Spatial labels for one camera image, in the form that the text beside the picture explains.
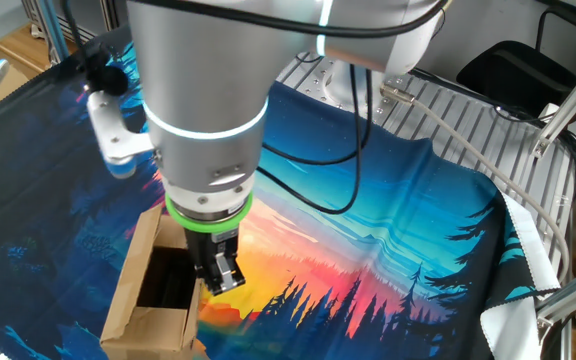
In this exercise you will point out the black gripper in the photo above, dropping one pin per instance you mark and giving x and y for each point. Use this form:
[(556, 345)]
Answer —
[(210, 247)]

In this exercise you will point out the brown cardboard box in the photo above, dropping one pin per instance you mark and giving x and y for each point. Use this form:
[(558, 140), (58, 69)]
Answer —
[(128, 285)]

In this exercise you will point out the black grey ribbed block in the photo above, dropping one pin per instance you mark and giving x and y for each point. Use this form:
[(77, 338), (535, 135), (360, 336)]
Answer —
[(170, 280)]

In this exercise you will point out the forest sunset print cloth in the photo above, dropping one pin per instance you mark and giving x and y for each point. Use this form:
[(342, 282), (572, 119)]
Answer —
[(418, 200)]

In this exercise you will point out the black office chair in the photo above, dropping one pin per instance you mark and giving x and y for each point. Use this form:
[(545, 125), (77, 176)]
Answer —
[(518, 75)]

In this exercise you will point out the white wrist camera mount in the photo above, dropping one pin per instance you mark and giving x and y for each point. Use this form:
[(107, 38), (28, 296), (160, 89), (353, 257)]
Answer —
[(113, 130)]

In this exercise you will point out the aluminium frame rails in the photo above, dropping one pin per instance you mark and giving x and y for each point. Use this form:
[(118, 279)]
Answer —
[(50, 30)]

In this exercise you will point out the aluminium frame strut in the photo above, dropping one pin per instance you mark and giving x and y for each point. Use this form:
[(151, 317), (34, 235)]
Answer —
[(568, 295), (568, 105)]

